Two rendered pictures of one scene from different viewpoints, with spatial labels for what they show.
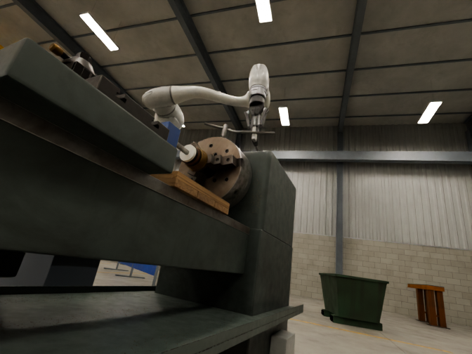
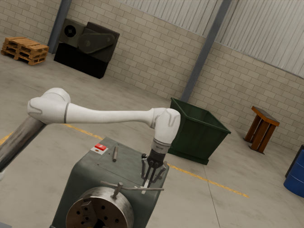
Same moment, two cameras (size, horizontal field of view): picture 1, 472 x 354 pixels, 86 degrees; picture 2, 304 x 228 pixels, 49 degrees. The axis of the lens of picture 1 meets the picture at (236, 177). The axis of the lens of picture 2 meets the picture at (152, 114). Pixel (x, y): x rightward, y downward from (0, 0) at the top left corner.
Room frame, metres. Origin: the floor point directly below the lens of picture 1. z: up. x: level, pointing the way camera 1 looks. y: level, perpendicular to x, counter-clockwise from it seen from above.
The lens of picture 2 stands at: (-0.33, 0.63, 2.04)
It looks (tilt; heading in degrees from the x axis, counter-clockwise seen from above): 13 degrees down; 338
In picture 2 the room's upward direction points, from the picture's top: 23 degrees clockwise
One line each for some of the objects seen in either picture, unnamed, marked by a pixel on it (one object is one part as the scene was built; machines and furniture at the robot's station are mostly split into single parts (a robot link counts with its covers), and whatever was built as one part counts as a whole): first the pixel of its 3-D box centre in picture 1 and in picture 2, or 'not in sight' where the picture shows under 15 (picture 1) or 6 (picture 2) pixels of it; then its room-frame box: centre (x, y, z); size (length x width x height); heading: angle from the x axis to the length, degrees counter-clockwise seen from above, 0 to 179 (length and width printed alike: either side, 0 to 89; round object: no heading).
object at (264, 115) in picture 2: (425, 303); (258, 128); (7.88, -6.05, 0.50); 1.61 x 0.44 x 1.00; 161
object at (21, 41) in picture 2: not in sight; (26, 49); (9.44, 0.82, 0.22); 1.25 x 0.86 x 0.44; 164
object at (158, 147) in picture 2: (257, 95); (160, 145); (1.08, -0.05, 1.55); 0.09 x 0.09 x 0.06
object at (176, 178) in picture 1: (159, 195); not in sight; (0.81, 0.24, 0.89); 0.36 x 0.30 x 0.04; 63
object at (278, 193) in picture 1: (242, 201); (116, 191); (1.43, -0.06, 1.06); 0.59 x 0.48 x 0.39; 153
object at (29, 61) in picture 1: (31, 137); not in sight; (0.49, 0.44, 0.90); 0.53 x 0.30 x 0.06; 63
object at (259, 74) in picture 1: (258, 80); (167, 124); (1.10, -0.04, 1.65); 0.13 x 0.11 x 0.16; 167
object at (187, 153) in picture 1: (178, 146); not in sight; (0.83, 0.22, 1.08); 0.13 x 0.07 x 0.07; 153
